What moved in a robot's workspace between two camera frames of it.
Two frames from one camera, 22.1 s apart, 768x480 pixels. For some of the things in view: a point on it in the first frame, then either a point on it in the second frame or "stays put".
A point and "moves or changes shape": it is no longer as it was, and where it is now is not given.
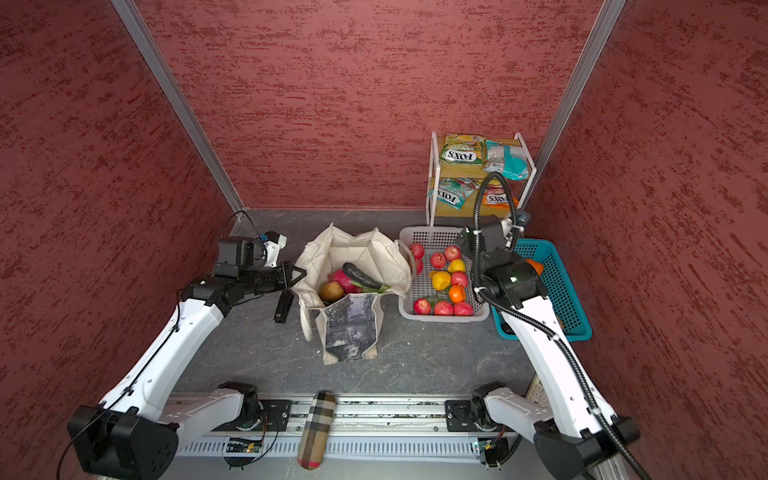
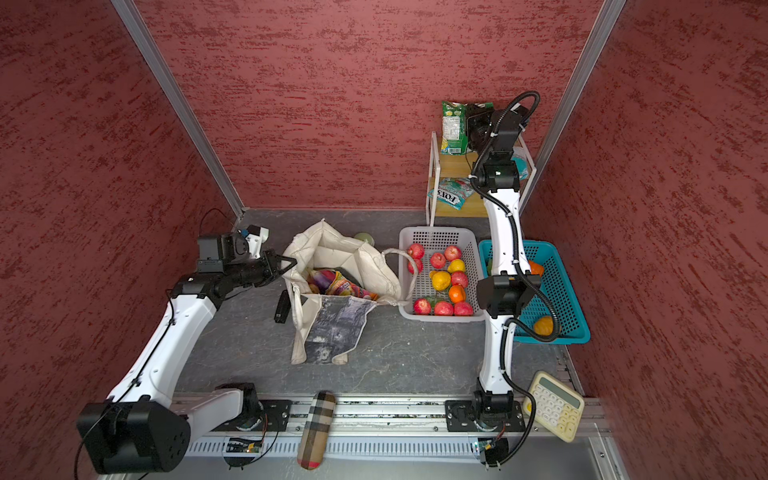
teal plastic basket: [558, 287] stays put
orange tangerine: [457, 294] stays put
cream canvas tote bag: [350, 325] moves or changes shape
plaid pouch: [315, 433] stays put
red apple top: [452, 252] stays put
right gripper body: [463, 245] → [480, 127]
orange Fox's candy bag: [495, 195] moves or changes shape
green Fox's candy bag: [454, 191] stays put
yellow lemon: [441, 280] stays put
